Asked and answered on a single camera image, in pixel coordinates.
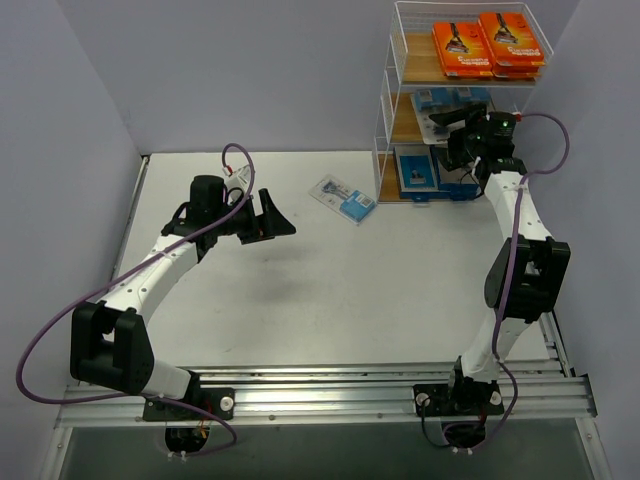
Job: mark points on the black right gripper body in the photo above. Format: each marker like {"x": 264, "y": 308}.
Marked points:
{"x": 460, "y": 134}

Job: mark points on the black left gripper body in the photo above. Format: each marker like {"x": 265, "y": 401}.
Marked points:
{"x": 255, "y": 220}

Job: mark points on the Harry's box white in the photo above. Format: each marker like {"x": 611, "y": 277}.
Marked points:
{"x": 451, "y": 179}

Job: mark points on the clear blister razor pack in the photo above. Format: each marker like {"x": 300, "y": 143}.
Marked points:
{"x": 351, "y": 204}
{"x": 426, "y": 102}
{"x": 464, "y": 96}

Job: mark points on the grey blue Harry's box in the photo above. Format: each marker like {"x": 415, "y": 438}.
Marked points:
{"x": 416, "y": 177}

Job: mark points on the orange Gillette box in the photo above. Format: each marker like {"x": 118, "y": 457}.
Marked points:
{"x": 461, "y": 51}
{"x": 510, "y": 41}
{"x": 515, "y": 72}

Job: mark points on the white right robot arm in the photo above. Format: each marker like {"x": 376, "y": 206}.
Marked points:
{"x": 524, "y": 280}

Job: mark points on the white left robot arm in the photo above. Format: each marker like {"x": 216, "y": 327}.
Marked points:
{"x": 110, "y": 345}

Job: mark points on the clear blister razor pack top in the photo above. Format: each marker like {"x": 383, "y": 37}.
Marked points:
{"x": 351, "y": 204}

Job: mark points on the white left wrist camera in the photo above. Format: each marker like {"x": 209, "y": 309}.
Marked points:
{"x": 239, "y": 178}

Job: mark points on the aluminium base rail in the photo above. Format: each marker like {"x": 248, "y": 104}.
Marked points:
{"x": 384, "y": 393}

